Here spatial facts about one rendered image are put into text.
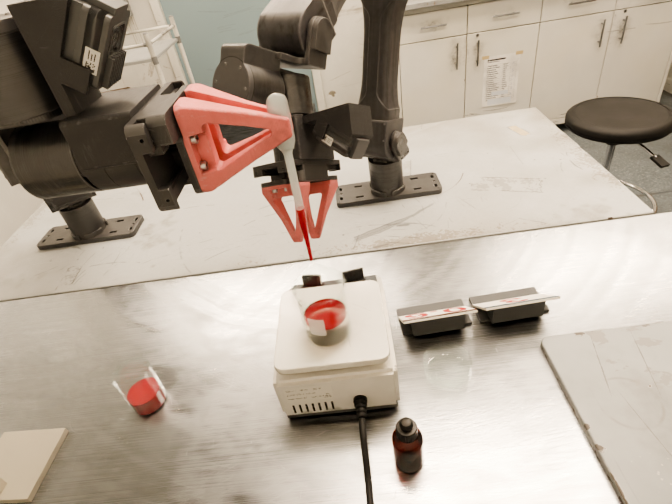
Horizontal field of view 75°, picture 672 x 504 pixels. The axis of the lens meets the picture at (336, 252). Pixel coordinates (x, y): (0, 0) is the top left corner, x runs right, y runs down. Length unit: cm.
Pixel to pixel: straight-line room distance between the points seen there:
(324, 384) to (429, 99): 258
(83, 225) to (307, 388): 63
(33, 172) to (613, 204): 79
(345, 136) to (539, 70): 265
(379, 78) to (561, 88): 251
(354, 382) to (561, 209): 50
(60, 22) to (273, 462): 42
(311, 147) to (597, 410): 42
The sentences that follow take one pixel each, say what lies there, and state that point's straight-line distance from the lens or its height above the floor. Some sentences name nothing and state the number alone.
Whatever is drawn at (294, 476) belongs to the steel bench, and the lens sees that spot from 50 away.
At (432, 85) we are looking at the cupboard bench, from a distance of 292.
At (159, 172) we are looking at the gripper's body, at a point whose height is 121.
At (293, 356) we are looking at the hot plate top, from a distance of 47.
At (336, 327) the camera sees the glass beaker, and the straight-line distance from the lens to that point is 44.
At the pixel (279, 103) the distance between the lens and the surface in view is 34.
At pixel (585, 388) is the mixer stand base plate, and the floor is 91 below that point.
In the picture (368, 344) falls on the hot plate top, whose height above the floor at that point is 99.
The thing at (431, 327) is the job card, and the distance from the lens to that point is 57.
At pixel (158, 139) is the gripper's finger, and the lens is 32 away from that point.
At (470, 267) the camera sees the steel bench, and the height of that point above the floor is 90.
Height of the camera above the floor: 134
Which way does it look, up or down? 37 degrees down
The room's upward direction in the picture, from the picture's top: 10 degrees counter-clockwise
